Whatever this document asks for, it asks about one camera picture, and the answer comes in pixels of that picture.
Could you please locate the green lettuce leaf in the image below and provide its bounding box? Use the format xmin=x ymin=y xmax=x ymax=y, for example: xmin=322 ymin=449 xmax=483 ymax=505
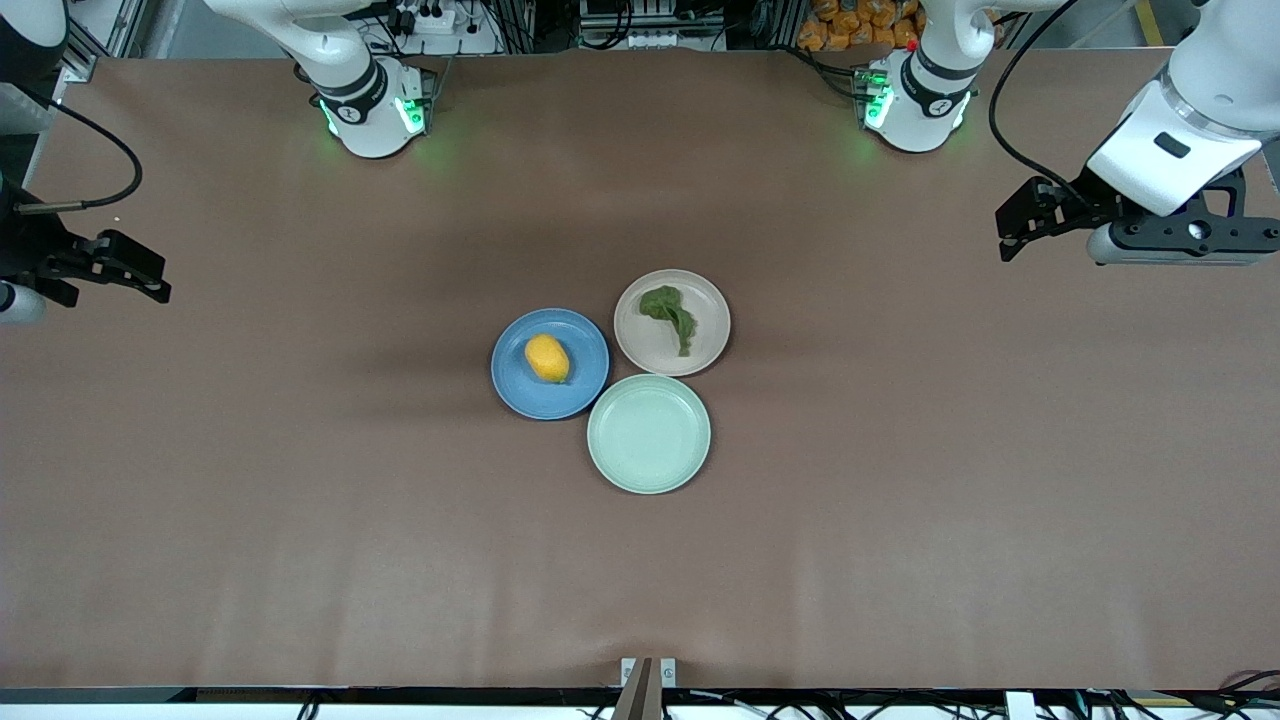
xmin=639 ymin=286 xmax=700 ymax=360

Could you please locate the yellow lemon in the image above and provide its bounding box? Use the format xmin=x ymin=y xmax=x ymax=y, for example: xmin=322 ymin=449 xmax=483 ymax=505
xmin=524 ymin=334 xmax=572 ymax=385

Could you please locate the grey metal bar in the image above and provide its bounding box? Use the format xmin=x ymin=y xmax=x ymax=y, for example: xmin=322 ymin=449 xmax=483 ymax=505
xmin=0 ymin=82 xmax=59 ymax=136

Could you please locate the bag of orange fruit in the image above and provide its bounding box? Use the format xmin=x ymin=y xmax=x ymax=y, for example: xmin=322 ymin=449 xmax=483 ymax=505
xmin=797 ymin=0 xmax=926 ymax=53

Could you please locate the white power strip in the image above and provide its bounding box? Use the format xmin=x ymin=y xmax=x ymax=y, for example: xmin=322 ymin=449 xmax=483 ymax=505
xmin=385 ymin=0 xmax=501 ymax=56

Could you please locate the beige plate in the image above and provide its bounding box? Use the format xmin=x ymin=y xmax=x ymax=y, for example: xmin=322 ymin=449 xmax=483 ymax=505
xmin=613 ymin=269 xmax=732 ymax=378

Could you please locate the pale green plate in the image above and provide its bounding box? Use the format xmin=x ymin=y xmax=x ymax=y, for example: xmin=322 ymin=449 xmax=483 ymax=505
xmin=586 ymin=374 xmax=712 ymax=495

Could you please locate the blue plate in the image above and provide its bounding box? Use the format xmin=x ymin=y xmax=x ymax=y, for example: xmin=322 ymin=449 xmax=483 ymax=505
xmin=490 ymin=307 xmax=610 ymax=421

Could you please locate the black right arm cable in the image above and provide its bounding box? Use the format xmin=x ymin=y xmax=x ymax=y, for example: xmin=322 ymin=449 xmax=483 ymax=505
xmin=0 ymin=85 xmax=143 ymax=213

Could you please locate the aluminium frame profile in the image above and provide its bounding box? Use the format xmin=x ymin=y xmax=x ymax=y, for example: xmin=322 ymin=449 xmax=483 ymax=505
xmin=62 ymin=0 xmax=151 ymax=83

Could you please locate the metal table edge bracket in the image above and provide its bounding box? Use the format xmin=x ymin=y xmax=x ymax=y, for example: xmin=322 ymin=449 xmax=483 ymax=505
xmin=620 ymin=657 xmax=678 ymax=720

